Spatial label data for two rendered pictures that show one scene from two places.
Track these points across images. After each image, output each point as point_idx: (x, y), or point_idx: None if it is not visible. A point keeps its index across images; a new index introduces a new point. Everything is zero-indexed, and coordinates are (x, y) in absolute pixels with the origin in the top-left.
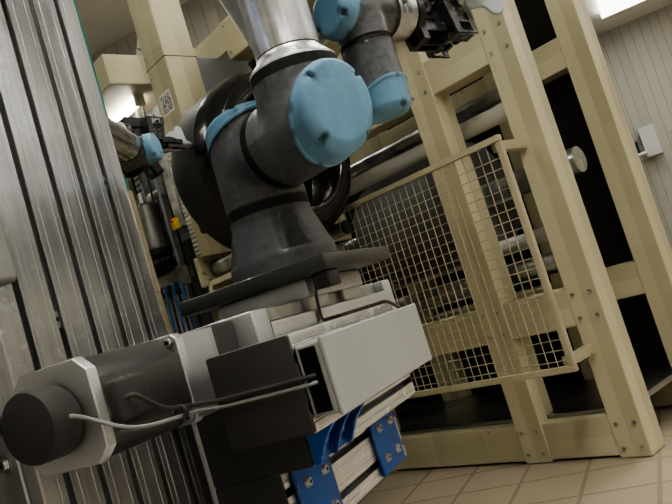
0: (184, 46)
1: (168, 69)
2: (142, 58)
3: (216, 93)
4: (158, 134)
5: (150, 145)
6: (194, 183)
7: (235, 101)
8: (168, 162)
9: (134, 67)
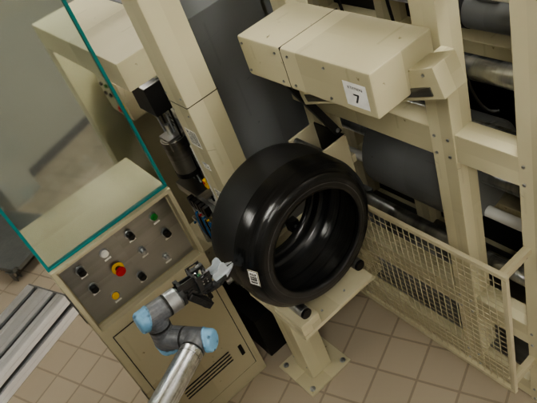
0: (204, 85)
1: (192, 121)
2: None
3: (252, 231)
4: (206, 282)
5: (210, 350)
6: (236, 280)
7: (270, 239)
8: None
9: (149, 60)
